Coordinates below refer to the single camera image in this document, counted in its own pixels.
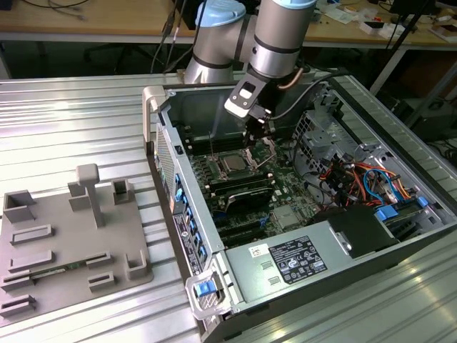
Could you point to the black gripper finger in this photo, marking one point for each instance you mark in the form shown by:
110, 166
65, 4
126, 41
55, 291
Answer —
251, 134
266, 130

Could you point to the silver CPU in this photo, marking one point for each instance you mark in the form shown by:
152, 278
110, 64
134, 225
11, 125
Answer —
233, 163

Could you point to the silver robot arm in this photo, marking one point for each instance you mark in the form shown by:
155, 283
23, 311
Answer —
275, 43

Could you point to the CPU socket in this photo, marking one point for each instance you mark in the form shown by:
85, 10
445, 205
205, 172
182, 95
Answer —
223, 176

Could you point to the black expansion slot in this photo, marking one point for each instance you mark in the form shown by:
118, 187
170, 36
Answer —
239, 226

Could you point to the metal drive cage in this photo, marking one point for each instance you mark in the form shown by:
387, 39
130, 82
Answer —
317, 143

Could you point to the green motherboard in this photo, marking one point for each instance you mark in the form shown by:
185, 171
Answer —
289, 186

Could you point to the black graphics card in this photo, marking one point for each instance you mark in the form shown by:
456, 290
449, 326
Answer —
250, 202

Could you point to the grey open PC case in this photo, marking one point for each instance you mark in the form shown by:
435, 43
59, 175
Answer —
194, 200

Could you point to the silver chipset heatsink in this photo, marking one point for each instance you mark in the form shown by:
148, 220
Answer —
285, 216

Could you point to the small white box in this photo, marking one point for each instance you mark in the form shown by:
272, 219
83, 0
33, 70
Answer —
373, 26

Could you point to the black plastic shroud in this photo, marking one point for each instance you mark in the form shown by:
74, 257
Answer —
357, 228

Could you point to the grey power supply unit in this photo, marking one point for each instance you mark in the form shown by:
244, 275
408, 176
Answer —
250, 271

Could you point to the blue case latch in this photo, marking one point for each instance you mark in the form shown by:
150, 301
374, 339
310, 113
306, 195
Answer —
204, 288

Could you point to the small blue clip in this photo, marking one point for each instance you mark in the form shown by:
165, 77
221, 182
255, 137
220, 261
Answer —
422, 201

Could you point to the wooden desk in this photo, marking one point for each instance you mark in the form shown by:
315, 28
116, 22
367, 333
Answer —
107, 18

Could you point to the grey parts rack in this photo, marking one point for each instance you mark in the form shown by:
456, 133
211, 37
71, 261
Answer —
71, 243

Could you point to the green RAM stick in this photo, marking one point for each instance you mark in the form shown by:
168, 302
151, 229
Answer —
50, 272

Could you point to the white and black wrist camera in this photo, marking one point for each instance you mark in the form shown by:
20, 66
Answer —
244, 94

